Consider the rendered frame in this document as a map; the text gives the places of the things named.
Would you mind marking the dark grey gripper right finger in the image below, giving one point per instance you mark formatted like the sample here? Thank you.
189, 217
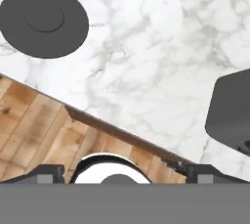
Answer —
201, 170

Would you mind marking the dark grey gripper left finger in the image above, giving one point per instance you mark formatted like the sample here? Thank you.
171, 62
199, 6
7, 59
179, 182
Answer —
49, 171

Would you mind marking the dark grey blender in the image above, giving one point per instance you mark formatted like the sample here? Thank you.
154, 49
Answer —
231, 110

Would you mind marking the white and black round thing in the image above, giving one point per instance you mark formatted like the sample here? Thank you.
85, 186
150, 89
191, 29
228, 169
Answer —
97, 172

